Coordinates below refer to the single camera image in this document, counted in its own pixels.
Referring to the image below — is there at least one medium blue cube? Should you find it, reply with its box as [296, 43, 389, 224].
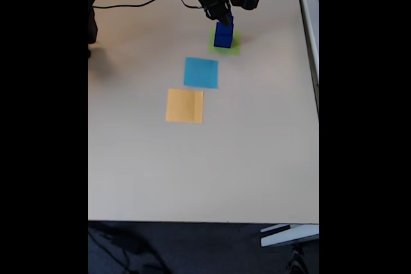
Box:
[216, 15, 234, 38]

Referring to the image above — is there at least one green paper square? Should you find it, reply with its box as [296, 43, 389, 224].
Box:
[207, 28, 242, 56]

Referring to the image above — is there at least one light blue paper square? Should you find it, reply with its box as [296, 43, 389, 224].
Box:
[183, 56, 219, 90]

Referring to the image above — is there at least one orange paper square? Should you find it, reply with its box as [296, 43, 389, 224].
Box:
[165, 88, 205, 124]

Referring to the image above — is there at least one large blue cube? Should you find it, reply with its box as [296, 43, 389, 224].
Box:
[213, 22, 235, 49]

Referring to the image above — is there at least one white desk with dark edge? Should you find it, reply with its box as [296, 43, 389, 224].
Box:
[293, 0, 320, 121]

